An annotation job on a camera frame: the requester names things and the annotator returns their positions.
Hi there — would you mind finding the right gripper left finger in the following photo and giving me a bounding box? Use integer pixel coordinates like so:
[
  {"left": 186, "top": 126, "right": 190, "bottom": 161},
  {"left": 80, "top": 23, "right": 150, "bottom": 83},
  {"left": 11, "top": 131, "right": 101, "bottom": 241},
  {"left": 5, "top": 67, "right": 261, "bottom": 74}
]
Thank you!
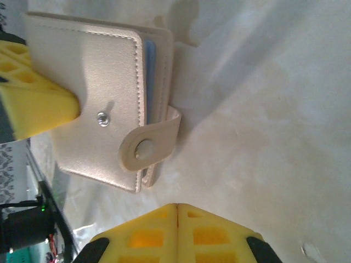
[{"left": 77, "top": 203, "right": 179, "bottom": 263}]

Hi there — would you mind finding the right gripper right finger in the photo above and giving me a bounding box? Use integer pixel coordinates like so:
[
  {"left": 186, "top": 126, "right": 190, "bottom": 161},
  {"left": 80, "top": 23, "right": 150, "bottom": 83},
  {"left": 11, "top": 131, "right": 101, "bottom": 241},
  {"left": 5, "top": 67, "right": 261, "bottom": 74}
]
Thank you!
[{"left": 177, "top": 203, "right": 278, "bottom": 263}]

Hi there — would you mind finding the beige leather card holder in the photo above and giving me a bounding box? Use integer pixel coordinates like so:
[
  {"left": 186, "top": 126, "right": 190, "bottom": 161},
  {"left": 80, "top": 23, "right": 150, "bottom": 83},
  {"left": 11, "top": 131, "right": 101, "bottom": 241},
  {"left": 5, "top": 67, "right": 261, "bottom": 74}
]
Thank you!
[{"left": 21, "top": 10, "right": 183, "bottom": 195}]

